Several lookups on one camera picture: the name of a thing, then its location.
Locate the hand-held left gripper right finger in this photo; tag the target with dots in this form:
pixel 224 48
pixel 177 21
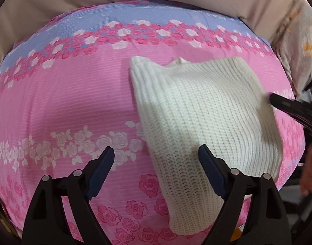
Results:
pixel 212 173

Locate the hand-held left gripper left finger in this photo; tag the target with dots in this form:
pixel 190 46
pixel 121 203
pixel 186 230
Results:
pixel 98 176

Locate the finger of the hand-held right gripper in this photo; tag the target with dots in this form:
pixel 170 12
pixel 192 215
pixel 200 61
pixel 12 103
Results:
pixel 291 106

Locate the white red black knit sweater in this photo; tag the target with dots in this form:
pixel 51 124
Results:
pixel 204 112

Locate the person's right hand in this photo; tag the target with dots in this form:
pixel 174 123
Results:
pixel 310 173

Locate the floral pillow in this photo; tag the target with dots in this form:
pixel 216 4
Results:
pixel 298 43

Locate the pink floral bed sheet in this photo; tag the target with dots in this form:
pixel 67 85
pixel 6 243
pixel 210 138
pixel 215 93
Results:
pixel 69 94

